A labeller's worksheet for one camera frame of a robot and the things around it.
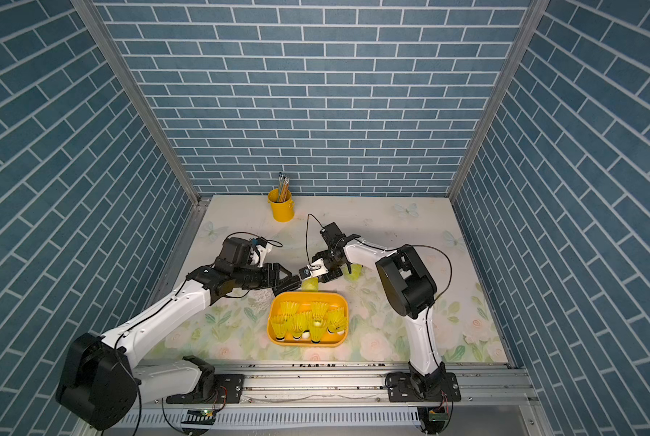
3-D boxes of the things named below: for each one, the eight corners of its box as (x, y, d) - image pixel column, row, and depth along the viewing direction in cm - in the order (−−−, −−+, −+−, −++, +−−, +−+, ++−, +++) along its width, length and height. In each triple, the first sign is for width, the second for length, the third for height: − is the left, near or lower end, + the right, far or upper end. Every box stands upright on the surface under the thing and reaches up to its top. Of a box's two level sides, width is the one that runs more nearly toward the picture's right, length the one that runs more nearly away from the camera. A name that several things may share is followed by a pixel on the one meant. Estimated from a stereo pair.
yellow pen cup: (270, 223, 115) (265, 204, 106) (274, 207, 121) (269, 188, 113) (293, 223, 115) (290, 205, 107) (296, 207, 122) (293, 188, 113)
